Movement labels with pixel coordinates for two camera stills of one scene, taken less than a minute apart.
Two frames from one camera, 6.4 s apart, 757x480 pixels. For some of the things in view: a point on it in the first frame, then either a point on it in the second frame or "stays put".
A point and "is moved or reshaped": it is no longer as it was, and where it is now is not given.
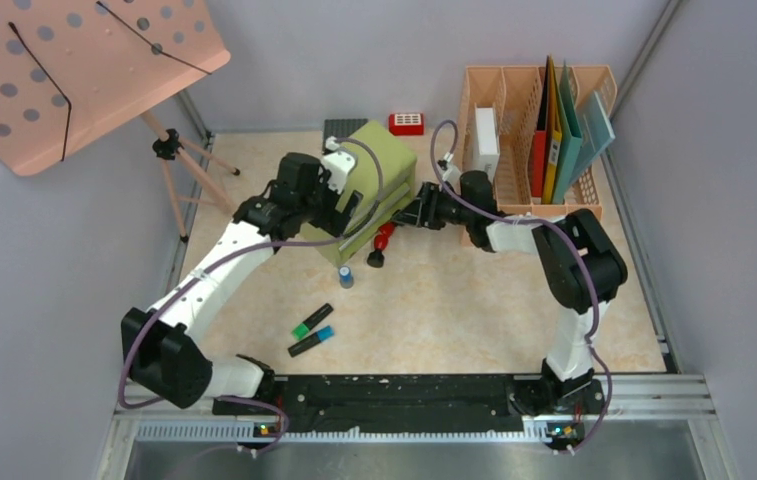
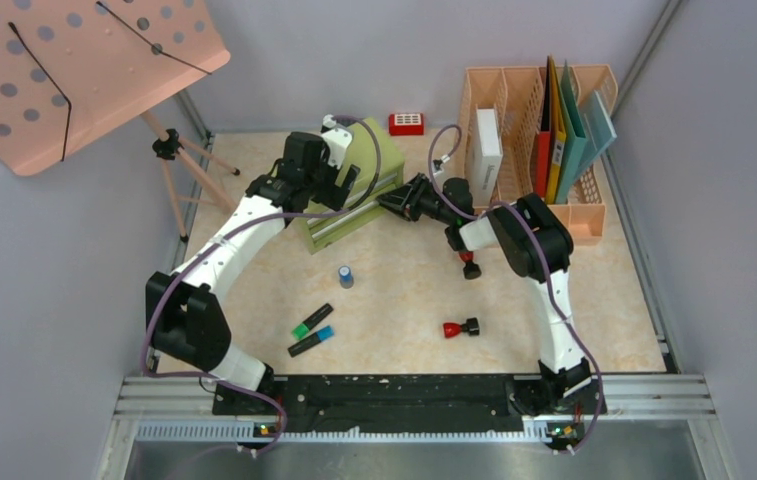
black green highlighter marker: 301,330 stays put
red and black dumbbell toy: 385,231 → 470,269
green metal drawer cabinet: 386,175 is moved or reshaped
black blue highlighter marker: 320,336 stays put
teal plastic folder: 570,136 stays put
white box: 486,148 stays put
